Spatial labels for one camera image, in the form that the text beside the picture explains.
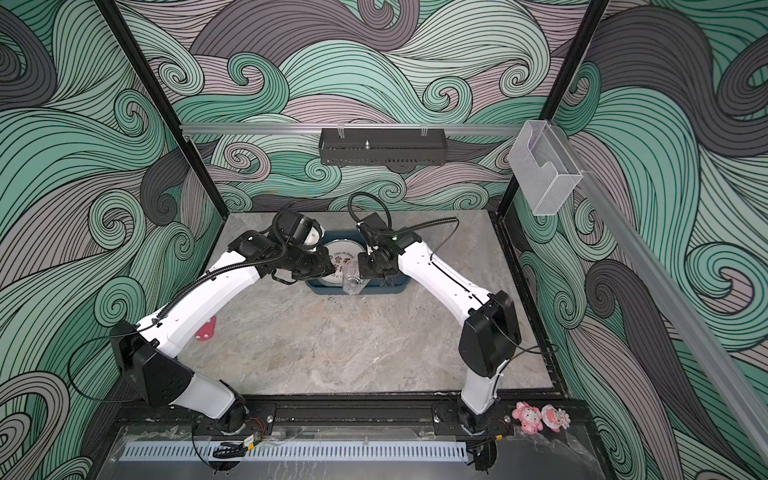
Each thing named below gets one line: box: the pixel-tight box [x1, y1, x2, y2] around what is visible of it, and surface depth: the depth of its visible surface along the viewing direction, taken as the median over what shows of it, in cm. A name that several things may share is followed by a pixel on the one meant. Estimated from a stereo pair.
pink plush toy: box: [512, 401, 543, 435], surface depth 73 cm
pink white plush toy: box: [541, 404, 571, 433], surface depth 73 cm
